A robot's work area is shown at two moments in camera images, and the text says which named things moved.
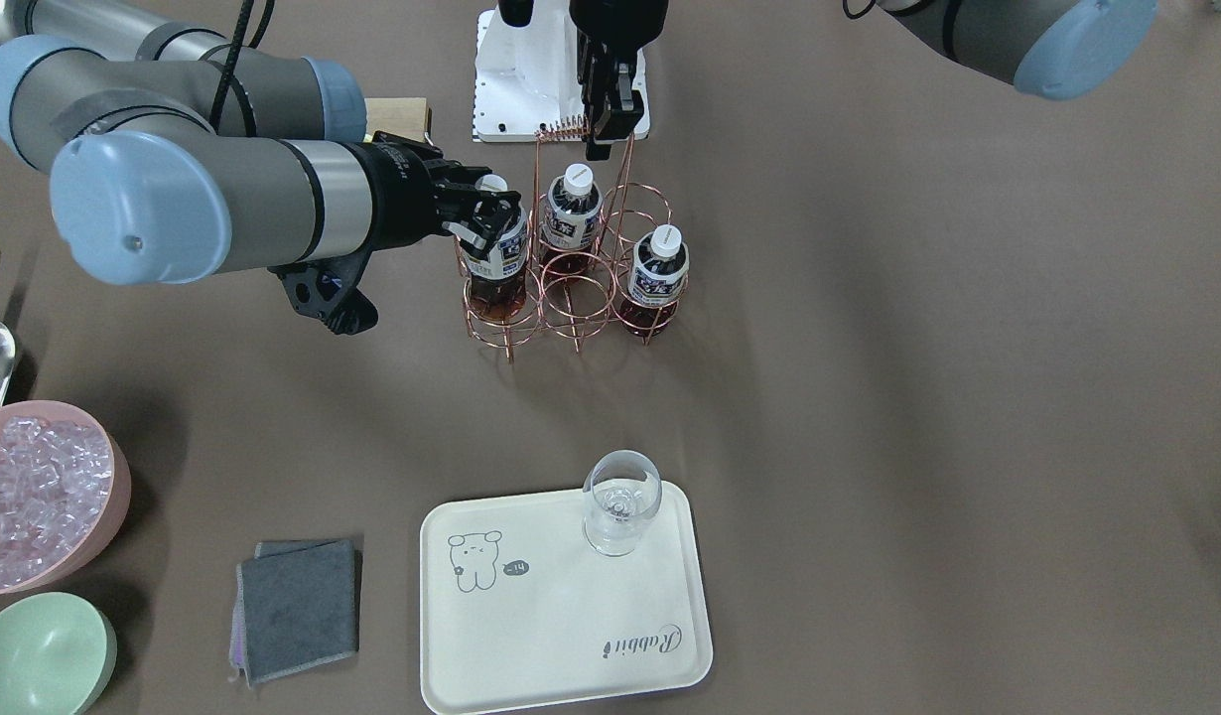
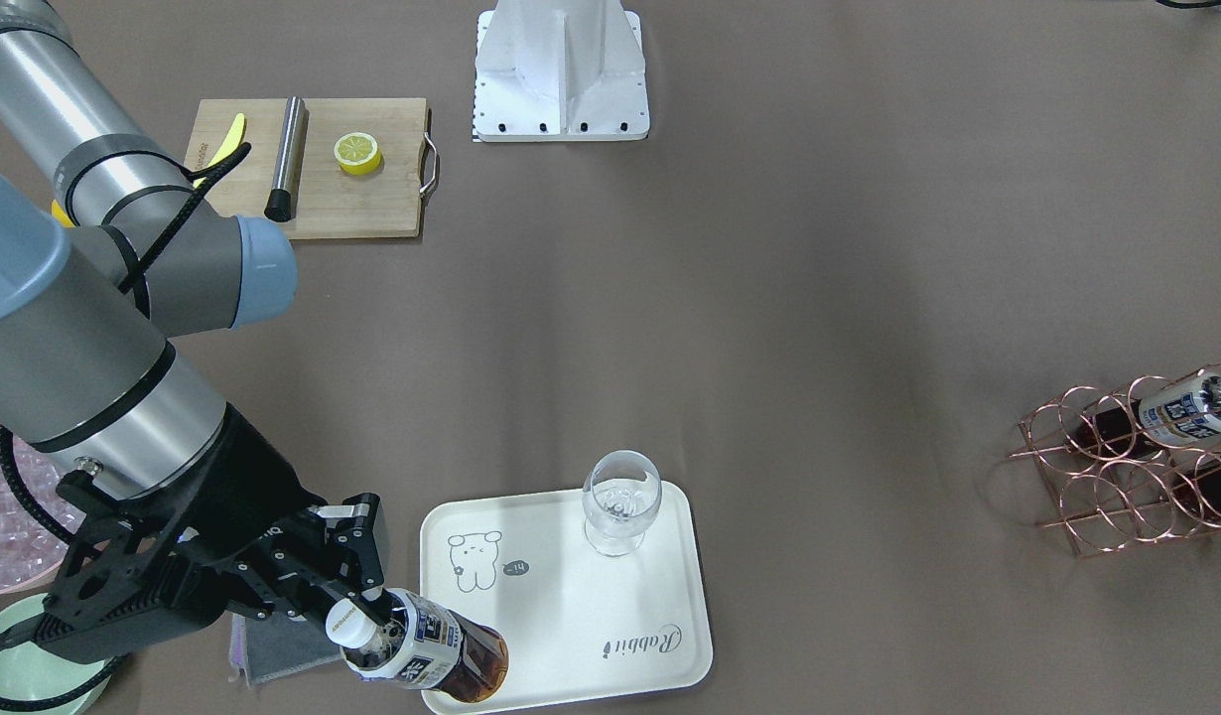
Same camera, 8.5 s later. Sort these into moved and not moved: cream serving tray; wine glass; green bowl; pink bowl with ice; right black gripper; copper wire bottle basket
Moved: copper wire bottle basket; right black gripper
Not moved: pink bowl with ice; green bowl; cream serving tray; wine glass
